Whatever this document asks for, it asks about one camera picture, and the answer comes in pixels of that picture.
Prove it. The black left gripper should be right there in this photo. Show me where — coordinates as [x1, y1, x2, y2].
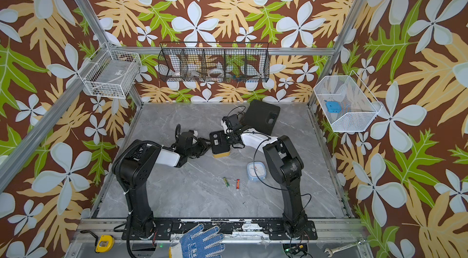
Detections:
[187, 139, 215, 160]

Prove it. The yellow square alarm clock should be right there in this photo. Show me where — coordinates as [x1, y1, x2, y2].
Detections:
[209, 130, 230, 158]

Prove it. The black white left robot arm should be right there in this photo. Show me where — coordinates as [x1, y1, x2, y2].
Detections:
[112, 130, 212, 240]

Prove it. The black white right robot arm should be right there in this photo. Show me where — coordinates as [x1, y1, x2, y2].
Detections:
[221, 114, 308, 238]

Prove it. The black plastic tool case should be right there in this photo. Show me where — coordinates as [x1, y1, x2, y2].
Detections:
[241, 100, 281, 136]

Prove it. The blue white knit glove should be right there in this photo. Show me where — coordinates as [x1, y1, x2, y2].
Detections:
[169, 224, 225, 258]

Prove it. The blue object in basket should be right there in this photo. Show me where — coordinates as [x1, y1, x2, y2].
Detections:
[325, 101, 342, 114]

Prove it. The yellow tape measure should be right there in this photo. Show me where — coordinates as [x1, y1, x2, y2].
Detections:
[95, 235, 115, 253]

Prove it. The green circuit board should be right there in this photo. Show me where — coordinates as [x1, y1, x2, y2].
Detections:
[282, 243, 308, 258]

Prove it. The silver open-end wrench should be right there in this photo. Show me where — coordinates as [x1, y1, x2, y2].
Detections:
[324, 239, 367, 258]

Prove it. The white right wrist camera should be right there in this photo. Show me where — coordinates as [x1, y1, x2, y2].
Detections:
[221, 120, 228, 132]

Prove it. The black wire basket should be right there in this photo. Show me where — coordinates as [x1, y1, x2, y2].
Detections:
[156, 41, 271, 83]

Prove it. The white wire basket left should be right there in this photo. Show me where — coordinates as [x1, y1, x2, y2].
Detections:
[80, 43, 142, 99]

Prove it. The white wire basket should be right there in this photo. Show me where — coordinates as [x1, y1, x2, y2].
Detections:
[80, 43, 142, 99]
[313, 72, 383, 134]

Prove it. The white wire basket right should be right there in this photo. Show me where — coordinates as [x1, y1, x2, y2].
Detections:
[313, 72, 383, 134]

